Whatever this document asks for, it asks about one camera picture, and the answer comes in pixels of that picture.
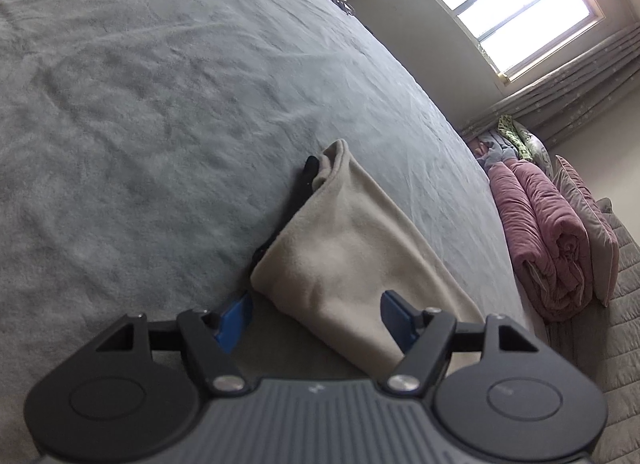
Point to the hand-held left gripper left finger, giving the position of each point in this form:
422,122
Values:
235,316

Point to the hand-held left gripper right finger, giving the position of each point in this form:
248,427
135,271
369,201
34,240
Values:
400,316

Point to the beige black-sleeved bear sweatshirt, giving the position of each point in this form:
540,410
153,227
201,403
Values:
350,244

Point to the blue grey clothes pile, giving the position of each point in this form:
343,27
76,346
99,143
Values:
492,154

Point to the folded pink quilt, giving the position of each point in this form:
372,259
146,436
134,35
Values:
540,239

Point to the pink grey pillow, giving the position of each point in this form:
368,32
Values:
590,229

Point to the green patterned cloth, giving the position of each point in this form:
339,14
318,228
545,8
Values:
510,137

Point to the bed with grey sheet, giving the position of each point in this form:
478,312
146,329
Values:
150,119

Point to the grey quilted headboard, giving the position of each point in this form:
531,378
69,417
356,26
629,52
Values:
620,344

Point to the grey floral curtain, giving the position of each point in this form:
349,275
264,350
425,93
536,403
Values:
560,94

